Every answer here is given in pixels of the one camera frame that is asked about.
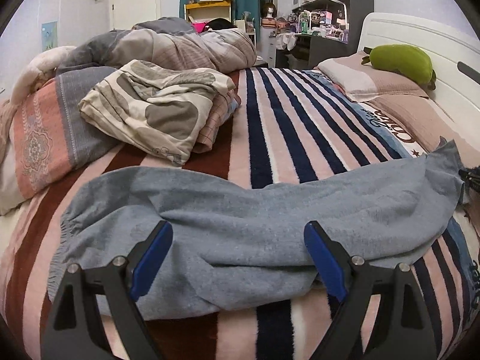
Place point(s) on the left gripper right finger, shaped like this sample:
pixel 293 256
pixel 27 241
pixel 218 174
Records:
pixel 402 328

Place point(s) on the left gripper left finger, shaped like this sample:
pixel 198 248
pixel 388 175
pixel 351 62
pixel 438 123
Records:
pixel 74 327

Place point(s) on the grey-blue pants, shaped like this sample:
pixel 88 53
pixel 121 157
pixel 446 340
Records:
pixel 236 248

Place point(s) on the pink ribbed bed cover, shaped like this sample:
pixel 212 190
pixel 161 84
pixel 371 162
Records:
pixel 426 123

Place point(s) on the white bed headboard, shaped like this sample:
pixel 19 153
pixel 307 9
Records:
pixel 454 55

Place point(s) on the green plush toy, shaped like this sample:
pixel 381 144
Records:
pixel 408 61

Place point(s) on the pink ribbed pillow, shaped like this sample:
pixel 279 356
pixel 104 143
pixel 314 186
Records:
pixel 362 83

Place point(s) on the striped plush bed blanket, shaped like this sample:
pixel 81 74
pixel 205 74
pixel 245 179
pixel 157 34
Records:
pixel 292 127

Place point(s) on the dark bookshelf with items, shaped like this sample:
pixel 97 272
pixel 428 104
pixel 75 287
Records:
pixel 310 50

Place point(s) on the beige grey patterned folded sheet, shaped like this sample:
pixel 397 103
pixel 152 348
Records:
pixel 167 114

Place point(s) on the grey beige plaid comforter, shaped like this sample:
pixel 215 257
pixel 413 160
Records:
pixel 177 47

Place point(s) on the yellow shelf cabinet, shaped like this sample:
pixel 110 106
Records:
pixel 205 11

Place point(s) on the white door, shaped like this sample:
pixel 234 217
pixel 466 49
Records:
pixel 124 14

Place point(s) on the small blue wall poster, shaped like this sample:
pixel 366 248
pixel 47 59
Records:
pixel 49 36

